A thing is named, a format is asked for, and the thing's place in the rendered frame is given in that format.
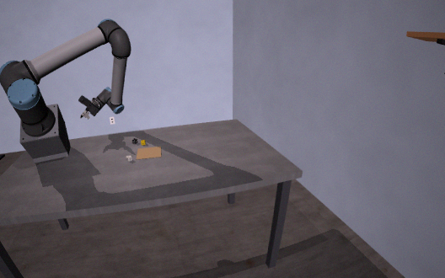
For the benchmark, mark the tan square mat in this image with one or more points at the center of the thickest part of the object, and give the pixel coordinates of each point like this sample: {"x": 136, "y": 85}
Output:
{"x": 149, "y": 152}

